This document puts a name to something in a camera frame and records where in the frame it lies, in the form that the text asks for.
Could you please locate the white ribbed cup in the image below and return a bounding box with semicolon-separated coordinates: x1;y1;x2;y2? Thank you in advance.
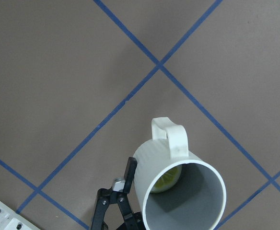
134;117;226;230

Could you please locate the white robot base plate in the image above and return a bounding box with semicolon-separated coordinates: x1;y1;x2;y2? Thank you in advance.
0;201;39;230

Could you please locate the brown table mat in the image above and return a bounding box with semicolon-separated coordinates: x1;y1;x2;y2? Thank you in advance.
0;0;280;230

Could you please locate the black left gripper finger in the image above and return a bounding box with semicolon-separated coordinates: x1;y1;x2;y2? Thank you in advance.
91;157;142;230

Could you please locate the yellow lemon slice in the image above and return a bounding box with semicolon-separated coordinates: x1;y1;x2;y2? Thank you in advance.
150;165;182;194

